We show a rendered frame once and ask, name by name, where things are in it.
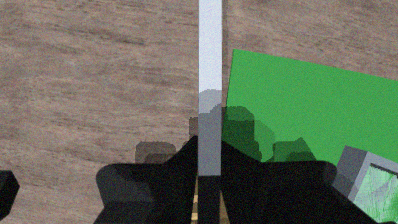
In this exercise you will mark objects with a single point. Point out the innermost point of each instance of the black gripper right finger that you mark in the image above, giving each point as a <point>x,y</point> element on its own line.
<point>246,182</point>

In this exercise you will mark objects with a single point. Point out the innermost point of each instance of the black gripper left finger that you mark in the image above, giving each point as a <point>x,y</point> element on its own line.
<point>173,181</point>

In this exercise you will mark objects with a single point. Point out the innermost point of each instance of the green putting mat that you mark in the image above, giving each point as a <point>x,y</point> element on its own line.
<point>279,109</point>

